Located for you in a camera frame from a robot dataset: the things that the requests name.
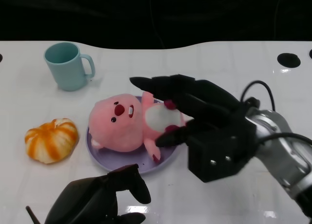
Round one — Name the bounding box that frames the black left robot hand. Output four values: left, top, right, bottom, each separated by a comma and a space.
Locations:
45, 163, 152, 224

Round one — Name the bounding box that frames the black backdrop curtain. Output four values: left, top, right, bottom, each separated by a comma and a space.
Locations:
0, 0, 312, 50

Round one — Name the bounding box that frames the purple plastic plate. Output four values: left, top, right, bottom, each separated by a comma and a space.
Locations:
85, 95, 181, 175

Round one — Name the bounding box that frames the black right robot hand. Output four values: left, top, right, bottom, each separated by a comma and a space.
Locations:
129, 74, 258, 183

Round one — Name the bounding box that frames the pink plush beaver doll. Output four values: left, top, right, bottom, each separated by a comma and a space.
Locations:
88, 91, 193, 164

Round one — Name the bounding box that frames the thin black rod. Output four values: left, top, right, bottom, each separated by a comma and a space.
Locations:
26, 205, 41, 224

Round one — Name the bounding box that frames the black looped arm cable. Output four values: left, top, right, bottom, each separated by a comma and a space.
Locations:
240, 80, 276, 112

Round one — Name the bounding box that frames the teal plastic mug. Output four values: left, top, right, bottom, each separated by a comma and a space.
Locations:
43, 41, 96, 92

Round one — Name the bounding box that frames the orange white striped pumpkin toy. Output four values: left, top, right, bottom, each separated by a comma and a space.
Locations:
24, 117, 79, 164

